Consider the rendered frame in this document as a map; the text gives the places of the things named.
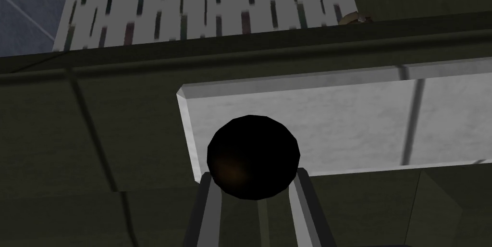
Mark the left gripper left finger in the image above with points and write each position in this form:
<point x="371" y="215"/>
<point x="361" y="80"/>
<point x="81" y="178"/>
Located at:
<point x="209" y="216"/>

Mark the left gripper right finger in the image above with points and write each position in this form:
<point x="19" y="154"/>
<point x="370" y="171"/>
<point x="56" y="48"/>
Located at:
<point x="307" y="216"/>

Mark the black ball knob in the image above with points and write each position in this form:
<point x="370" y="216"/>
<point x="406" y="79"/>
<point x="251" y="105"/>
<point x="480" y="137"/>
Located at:
<point x="251" y="154"/>

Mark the dark olive cabinet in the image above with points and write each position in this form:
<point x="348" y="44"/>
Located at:
<point x="77" y="143"/>

